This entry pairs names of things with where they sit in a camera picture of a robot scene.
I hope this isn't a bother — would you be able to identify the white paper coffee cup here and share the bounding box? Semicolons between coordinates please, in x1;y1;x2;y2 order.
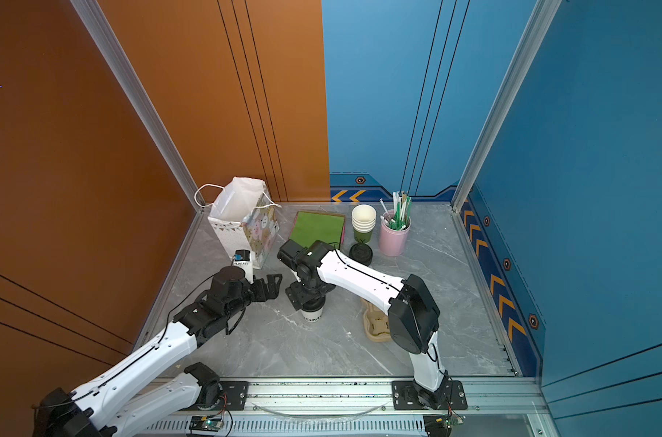
301;306;324;322

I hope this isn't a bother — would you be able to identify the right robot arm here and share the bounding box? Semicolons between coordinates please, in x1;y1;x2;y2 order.
277;240;450;410

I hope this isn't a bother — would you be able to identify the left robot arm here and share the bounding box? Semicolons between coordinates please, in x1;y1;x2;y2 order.
34;266;283;436

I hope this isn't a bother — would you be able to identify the green paper napkin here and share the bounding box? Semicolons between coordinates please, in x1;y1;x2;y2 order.
290;211;346;248

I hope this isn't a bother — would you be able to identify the stack of black lids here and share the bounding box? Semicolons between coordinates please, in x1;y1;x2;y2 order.
348;243;374;267

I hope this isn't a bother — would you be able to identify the cartoon animal paper gift bag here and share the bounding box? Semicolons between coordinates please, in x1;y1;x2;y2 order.
194;177;281;269

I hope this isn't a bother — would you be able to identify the stack of paper cups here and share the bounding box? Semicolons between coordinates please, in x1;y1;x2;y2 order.
351;204;378;244

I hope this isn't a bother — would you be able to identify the pink straw holder cup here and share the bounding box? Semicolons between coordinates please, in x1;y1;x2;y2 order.
379;209;411;257

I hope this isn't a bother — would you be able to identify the stack of pulp cup carriers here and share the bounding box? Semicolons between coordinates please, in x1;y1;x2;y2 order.
362;300;392;343

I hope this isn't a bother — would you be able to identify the bundle of wrapped straws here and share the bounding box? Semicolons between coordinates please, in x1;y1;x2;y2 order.
379;191;412;231

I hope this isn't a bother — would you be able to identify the green circuit board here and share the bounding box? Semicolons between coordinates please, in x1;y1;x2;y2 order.
188;415;225;436

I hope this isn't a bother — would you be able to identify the small right circuit board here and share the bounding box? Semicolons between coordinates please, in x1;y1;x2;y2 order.
423;415;464;437

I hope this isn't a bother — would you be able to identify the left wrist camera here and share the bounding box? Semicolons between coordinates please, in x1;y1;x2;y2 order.
232;249;255;283

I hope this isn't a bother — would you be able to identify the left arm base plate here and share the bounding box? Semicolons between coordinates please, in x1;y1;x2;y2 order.
196;381;249;412

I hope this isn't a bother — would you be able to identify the aluminium front rail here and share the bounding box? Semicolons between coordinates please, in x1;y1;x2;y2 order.
90;375;551;419

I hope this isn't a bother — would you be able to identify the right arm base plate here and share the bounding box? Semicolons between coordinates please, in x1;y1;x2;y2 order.
391;379;469;411

